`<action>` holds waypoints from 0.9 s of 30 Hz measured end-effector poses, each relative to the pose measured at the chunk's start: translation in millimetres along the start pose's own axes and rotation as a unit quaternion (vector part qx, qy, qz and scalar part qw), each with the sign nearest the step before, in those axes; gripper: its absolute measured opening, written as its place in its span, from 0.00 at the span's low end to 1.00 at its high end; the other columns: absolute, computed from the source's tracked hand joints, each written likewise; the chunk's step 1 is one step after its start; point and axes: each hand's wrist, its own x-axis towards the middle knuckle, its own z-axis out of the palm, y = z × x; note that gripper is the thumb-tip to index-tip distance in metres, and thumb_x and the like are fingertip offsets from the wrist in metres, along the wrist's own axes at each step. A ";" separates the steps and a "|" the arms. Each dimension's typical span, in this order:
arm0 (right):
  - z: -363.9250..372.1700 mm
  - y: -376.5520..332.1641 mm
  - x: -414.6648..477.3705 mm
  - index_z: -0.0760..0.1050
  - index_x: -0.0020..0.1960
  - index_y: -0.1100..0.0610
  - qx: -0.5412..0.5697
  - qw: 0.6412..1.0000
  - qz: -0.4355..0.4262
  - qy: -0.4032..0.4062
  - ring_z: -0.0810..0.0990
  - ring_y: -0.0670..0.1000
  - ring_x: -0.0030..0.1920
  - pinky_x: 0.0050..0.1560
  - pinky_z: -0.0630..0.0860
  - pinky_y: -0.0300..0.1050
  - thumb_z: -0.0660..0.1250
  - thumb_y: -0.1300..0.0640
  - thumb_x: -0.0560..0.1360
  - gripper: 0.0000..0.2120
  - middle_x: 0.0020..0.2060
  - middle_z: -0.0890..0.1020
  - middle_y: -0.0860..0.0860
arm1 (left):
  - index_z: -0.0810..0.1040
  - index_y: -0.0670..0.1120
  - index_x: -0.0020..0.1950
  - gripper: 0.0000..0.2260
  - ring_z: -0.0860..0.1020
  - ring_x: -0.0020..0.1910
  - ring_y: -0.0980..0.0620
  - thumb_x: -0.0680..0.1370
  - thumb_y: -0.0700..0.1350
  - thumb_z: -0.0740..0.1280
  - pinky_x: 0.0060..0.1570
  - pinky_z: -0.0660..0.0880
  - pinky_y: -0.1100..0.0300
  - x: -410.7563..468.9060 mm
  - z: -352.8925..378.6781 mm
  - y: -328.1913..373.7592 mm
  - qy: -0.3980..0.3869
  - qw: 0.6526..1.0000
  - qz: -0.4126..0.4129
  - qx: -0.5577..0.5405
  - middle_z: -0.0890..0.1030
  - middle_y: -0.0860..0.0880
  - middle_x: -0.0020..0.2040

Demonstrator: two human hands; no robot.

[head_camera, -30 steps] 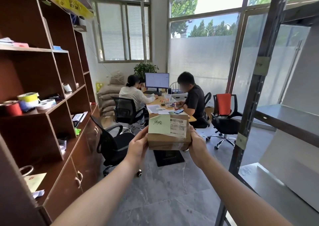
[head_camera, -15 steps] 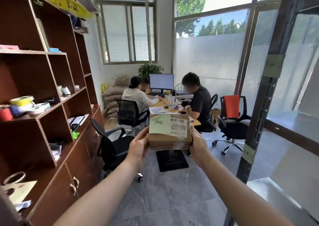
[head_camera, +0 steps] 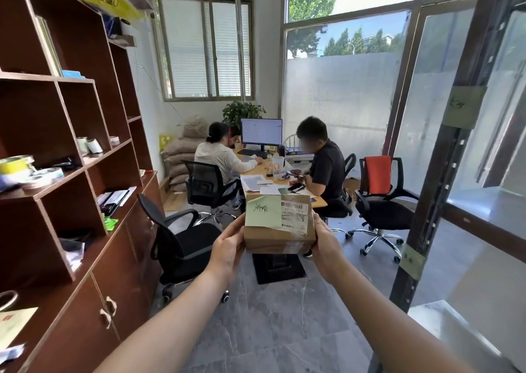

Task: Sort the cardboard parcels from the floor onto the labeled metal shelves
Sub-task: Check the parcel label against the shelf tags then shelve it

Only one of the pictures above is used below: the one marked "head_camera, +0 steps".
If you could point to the person's right hand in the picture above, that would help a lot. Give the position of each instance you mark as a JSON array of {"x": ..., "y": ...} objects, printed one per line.
[{"x": 328, "y": 253}]

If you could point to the person's left hand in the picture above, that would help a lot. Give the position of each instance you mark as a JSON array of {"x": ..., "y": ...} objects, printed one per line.
[{"x": 226, "y": 253}]

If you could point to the person's left thumb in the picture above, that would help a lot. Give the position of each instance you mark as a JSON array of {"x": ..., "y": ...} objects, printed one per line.
[{"x": 238, "y": 229}]

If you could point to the person's right thumb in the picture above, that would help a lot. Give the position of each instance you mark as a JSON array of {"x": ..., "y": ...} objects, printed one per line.
[{"x": 319, "y": 229}]

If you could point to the taped cardboard parcel box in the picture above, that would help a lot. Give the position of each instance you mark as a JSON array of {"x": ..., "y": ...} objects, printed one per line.
[{"x": 279, "y": 237}]

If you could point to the person's right forearm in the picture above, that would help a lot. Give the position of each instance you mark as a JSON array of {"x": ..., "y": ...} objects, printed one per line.
[{"x": 386, "y": 327}]

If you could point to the person's left forearm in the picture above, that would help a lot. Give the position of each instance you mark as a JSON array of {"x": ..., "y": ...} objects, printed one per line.
[{"x": 172, "y": 327}]

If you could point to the green sticky note with scribble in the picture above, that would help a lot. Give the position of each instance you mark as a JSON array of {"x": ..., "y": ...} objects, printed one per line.
[{"x": 263, "y": 212}]

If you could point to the black smartphone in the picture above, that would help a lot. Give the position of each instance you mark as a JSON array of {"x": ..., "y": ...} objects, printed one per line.
[{"x": 296, "y": 187}]

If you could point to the white papers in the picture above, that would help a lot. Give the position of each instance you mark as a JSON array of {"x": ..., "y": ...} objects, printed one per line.
[{"x": 254, "y": 182}]

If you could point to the black desk base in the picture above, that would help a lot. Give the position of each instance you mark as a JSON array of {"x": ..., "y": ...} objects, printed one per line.
[{"x": 279, "y": 268}]

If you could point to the empty black mesh office chair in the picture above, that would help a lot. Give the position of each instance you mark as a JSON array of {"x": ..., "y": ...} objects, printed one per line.
[{"x": 181, "y": 245}]

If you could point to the wooden desk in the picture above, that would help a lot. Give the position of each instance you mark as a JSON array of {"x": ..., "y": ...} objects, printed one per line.
[{"x": 254, "y": 170}]

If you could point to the black office chair, chrome base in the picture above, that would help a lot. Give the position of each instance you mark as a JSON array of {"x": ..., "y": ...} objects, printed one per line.
[{"x": 382, "y": 216}]

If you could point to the drink bottle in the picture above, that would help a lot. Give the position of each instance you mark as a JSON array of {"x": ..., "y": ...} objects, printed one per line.
[{"x": 269, "y": 168}]

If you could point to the orange and white cup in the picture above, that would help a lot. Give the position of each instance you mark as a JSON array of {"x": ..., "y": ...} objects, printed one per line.
[{"x": 279, "y": 166}]

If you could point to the white printer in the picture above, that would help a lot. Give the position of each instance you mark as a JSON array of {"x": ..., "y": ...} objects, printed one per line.
[{"x": 299, "y": 155}]

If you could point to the black keyboard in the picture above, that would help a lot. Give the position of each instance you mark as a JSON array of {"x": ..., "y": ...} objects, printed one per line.
[{"x": 251, "y": 153}]

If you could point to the white metal chair back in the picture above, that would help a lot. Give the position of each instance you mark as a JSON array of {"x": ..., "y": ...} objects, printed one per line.
[{"x": 292, "y": 139}]

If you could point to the pile of beige sacks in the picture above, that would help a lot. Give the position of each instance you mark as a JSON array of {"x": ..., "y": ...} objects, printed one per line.
[{"x": 181, "y": 150}]

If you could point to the small green paper note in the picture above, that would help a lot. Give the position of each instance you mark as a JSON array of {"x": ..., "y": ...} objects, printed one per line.
[{"x": 411, "y": 261}]

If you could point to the computer monitor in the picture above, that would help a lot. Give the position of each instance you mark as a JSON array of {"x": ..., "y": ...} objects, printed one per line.
[{"x": 261, "y": 132}]

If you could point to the green potted plant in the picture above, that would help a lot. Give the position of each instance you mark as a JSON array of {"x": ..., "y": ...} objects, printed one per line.
[{"x": 242, "y": 111}]

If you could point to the bright green small object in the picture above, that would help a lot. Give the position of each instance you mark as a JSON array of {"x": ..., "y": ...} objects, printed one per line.
[{"x": 110, "y": 223}]

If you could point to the black clipboard with papers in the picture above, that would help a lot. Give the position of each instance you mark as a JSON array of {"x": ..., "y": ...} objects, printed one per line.
[{"x": 113, "y": 200}]

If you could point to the small tape roll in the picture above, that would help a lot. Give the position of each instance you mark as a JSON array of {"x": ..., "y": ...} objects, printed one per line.
[{"x": 115, "y": 140}]

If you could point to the black and white plastic bags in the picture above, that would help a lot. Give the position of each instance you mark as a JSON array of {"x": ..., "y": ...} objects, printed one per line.
[{"x": 74, "y": 249}]

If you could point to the white label roll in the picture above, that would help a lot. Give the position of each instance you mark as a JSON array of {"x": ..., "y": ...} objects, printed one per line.
[
  {"x": 82, "y": 145},
  {"x": 95, "y": 145}
]

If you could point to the brown wooden shelf cabinet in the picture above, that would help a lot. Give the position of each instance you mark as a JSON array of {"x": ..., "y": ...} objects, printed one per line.
[{"x": 53, "y": 220}]

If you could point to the window with white blinds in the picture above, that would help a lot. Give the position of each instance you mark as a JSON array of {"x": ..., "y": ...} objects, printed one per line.
[{"x": 201, "y": 48}]

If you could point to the grey lamp pole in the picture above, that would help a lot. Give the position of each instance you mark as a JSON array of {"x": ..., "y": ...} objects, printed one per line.
[{"x": 240, "y": 44}]

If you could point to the large green paper note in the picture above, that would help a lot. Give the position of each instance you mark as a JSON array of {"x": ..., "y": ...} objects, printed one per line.
[{"x": 464, "y": 107}]

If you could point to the small cardboard box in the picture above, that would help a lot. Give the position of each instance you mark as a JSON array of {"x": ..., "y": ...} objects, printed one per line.
[{"x": 121, "y": 35}]

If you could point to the blue card box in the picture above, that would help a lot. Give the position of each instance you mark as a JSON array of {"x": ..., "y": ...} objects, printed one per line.
[{"x": 73, "y": 74}]

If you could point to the yellow tape roll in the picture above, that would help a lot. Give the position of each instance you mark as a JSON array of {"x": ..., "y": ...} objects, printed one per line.
[{"x": 14, "y": 167}]

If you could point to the yellow envelope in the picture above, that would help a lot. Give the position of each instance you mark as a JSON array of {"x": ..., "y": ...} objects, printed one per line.
[{"x": 14, "y": 327}]

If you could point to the green books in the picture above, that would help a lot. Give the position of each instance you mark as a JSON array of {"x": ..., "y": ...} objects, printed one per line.
[{"x": 48, "y": 48}]

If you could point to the dark metal rack post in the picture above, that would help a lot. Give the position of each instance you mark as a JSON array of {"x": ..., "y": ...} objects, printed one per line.
[{"x": 448, "y": 146}]

